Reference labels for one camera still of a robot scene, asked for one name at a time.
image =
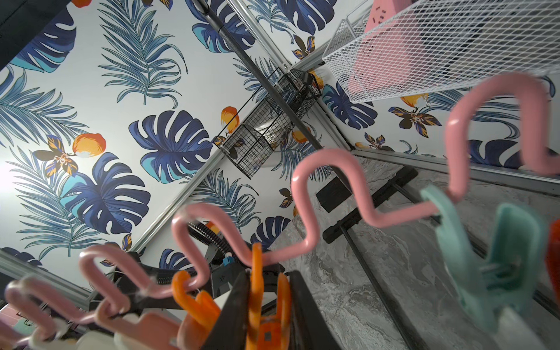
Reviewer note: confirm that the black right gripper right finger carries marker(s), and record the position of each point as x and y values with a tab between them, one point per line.
308	329

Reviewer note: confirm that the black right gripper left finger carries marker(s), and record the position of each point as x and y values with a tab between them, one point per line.
230	330

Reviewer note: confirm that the pink clip hanger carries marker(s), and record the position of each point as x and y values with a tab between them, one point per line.
137	313

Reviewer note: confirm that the small black box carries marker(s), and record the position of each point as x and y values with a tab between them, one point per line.
333	194

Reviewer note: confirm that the pink triangle item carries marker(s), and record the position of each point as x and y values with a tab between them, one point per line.
386	54

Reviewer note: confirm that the black wire basket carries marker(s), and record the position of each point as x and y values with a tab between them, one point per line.
266	126

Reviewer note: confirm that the clear wall shelf basket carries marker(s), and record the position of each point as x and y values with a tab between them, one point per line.
462	43

